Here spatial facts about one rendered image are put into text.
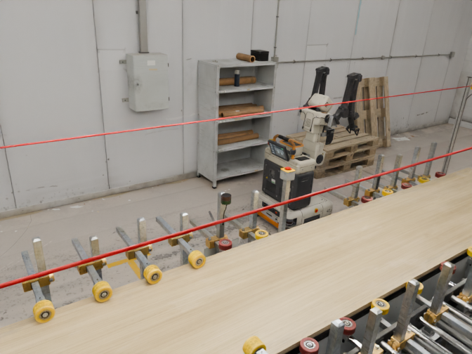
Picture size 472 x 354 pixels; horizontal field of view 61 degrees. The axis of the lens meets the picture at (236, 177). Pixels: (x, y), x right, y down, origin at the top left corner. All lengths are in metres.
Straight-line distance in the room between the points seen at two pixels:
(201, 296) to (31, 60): 3.17
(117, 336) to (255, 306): 0.62
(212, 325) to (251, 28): 4.26
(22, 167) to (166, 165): 1.66
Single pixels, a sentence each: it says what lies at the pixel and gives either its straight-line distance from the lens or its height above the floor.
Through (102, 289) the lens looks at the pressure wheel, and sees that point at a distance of 1.98.
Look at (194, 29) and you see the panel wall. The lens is 5.03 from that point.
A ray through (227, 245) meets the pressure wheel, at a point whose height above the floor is 0.91.
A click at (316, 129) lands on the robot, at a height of 1.05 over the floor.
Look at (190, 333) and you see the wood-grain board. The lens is 1.82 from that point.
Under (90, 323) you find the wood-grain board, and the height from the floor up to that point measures 0.90.
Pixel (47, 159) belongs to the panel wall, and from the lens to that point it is 4.73.
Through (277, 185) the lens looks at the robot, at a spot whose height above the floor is 0.47.
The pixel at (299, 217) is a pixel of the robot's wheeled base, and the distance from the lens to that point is 4.14.
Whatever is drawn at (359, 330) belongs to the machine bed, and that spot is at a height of 0.71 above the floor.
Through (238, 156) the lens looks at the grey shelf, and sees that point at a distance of 5.77.
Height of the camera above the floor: 2.19
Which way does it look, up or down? 23 degrees down
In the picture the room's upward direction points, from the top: 3 degrees clockwise
